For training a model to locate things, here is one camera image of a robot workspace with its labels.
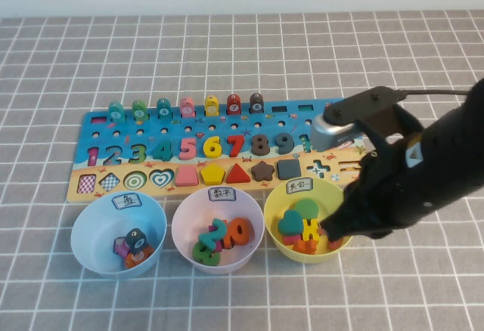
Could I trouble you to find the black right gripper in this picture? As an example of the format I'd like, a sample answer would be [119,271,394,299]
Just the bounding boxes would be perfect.
[320,125,461,240]

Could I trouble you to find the yellow plastic bowl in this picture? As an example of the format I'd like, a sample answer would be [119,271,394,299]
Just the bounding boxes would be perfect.
[263,177,355,265]

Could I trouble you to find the green wooden circle piece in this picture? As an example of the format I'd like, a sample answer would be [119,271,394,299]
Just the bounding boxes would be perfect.
[293,199,319,221]

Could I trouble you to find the dark grey wooden square piece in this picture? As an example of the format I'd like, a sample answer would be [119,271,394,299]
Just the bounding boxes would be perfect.
[276,158,303,180]

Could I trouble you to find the brown wooden star piece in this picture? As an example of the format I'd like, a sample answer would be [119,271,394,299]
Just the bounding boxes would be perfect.
[250,159,276,183]

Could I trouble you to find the red wooden triangle piece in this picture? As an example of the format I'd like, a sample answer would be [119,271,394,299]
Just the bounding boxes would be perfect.
[225,162,253,184]

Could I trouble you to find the colourful wooden number puzzle board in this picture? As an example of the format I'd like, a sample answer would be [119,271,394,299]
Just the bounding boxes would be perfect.
[66,97,374,204]

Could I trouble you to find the yellow wooden pentagon piece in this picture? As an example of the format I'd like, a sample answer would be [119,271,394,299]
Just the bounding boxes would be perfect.
[200,164,227,186]

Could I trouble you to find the pale pink plastic bowl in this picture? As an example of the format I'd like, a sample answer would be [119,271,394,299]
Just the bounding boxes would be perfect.
[171,186,265,276]

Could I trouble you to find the pink wooden trapezoid piece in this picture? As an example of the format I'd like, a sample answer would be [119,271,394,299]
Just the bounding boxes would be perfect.
[175,166,200,187]

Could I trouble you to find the light blue plastic bowl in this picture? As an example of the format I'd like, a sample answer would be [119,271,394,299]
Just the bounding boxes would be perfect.
[70,190,168,280]

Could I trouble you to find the yellow wooden equals sign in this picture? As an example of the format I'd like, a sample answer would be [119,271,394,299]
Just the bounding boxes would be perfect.
[300,219,323,242]

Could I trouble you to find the dark grey wooden numeral 9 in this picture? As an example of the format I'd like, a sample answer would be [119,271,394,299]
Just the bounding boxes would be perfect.
[275,132,296,156]

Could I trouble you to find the orange wooden numeral 10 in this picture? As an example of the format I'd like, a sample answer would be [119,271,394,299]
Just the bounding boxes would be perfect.
[221,216,254,248]

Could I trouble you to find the brown wooden numeral 8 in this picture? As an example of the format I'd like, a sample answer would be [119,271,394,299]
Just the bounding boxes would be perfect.
[251,134,275,157]

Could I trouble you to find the red wooden numeral 7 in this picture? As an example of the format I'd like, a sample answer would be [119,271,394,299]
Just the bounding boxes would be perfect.
[226,135,250,158]

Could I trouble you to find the brown wooden fish number 8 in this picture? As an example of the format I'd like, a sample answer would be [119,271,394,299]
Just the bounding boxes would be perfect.
[249,92,265,116]

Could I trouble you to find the green wooden numeral 3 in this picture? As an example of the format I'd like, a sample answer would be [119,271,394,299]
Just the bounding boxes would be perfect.
[192,240,222,267]

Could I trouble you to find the yellow wooden numeral 6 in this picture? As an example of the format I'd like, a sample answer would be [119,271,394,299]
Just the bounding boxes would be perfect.
[203,135,227,159]

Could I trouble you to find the red wooden fish number 7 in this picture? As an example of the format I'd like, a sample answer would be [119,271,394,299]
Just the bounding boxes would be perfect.
[225,93,243,116]

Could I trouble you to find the yellow wooden fish number 6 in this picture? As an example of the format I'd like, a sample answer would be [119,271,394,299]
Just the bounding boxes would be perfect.
[203,94,220,118]

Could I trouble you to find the pink wooden numeral 5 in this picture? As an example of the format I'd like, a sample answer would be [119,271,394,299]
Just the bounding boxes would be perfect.
[178,136,202,161]

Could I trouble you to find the grey white checked tablecloth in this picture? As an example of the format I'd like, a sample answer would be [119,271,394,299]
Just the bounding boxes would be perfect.
[0,9,484,331]

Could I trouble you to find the teal wooden numeral 4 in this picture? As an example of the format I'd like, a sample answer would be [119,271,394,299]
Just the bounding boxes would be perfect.
[152,140,177,161]

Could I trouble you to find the pink wooden fish number 5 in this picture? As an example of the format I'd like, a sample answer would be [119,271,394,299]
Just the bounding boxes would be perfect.
[178,97,196,119]

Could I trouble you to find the dark wooden fish number 9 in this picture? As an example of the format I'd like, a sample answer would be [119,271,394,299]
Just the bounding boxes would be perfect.
[125,227,147,253]

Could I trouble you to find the teal wooden fish number 4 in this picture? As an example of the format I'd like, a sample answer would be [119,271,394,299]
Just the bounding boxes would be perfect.
[156,97,173,120]

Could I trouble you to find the green wooden fish number 3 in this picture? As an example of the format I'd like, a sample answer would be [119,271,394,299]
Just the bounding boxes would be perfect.
[131,99,149,122]

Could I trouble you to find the teal wooden fish number 2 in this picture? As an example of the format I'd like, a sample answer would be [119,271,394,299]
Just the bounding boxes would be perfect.
[107,101,127,123]

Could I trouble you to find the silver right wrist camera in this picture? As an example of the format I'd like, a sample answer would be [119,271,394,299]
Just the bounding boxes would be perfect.
[309,113,364,151]

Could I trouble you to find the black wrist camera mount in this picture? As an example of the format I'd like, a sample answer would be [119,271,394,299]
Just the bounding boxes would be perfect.
[323,85,423,156]

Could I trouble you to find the black camera cable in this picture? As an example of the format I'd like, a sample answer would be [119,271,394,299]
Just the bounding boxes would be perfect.
[400,88,472,100]

